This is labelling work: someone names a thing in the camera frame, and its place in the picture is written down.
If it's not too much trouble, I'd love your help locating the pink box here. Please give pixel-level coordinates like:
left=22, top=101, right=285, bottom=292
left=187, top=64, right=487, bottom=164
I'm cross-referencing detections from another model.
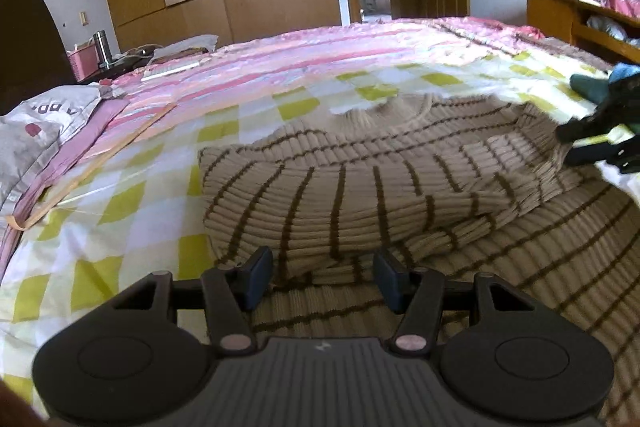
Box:
left=66, top=47, right=101, bottom=82

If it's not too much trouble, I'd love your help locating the grey folded cloth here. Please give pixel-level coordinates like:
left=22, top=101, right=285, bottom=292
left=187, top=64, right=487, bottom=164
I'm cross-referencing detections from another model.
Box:
left=150, top=34, right=219, bottom=60

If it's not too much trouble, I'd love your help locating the wooden cabinet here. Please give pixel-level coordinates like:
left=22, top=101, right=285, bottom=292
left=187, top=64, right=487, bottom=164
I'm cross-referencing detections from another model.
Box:
left=524, top=0, right=640, bottom=68

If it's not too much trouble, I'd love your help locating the beige striped knit sweater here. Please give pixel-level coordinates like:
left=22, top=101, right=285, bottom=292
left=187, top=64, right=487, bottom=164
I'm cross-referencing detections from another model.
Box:
left=197, top=93, right=640, bottom=427

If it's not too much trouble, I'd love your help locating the pink floral quilt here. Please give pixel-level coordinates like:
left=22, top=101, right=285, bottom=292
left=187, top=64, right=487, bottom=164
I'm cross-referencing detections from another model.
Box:
left=430, top=16, right=548, bottom=55

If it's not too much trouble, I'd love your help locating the dark green garment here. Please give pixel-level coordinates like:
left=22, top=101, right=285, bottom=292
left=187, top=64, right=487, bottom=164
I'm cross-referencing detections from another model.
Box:
left=570, top=74, right=617, bottom=105

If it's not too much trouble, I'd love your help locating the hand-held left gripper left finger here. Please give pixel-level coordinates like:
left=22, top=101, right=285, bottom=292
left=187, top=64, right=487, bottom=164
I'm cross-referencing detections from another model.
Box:
left=85, top=246, right=275, bottom=356

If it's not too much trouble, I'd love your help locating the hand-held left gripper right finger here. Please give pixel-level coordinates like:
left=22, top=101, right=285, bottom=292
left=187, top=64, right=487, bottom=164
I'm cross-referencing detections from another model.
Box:
left=372, top=247, right=556, bottom=355

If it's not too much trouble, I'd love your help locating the white flat strip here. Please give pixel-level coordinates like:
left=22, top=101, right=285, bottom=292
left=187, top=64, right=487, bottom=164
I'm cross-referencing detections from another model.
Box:
left=140, top=58, right=213, bottom=82

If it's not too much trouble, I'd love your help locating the dark brown headboard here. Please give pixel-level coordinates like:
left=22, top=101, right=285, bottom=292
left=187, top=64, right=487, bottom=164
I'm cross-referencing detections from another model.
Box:
left=0, top=0, right=73, bottom=118

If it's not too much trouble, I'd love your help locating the grey pillow with pink dots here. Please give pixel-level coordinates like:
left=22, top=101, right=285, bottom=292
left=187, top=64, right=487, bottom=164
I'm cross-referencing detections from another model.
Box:
left=0, top=84, right=126, bottom=218

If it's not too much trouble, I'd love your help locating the dark nightstand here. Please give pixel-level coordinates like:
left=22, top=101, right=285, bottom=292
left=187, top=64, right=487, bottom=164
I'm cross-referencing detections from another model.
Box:
left=75, top=52, right=156, bottom=85

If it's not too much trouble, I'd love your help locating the pink striped quilt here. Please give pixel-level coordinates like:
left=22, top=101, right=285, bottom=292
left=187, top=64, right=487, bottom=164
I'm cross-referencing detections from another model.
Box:
left=0, top=19, right=501, bottom=268

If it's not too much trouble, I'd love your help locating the metal thermos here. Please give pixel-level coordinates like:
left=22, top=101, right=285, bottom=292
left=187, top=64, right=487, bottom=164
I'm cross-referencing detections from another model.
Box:
left=92, top=30, right=112, bottom=68

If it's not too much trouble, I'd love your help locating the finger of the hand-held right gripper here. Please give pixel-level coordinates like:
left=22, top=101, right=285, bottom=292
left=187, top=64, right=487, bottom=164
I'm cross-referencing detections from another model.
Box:
left=567, top=138, right=640, bottom=198
left=555, top=79, right=640, bottom=145

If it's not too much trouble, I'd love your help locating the white bundle in cabinet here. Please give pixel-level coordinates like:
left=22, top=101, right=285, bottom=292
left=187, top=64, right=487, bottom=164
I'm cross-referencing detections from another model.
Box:
left=585, top=14, right=628, bottom=40

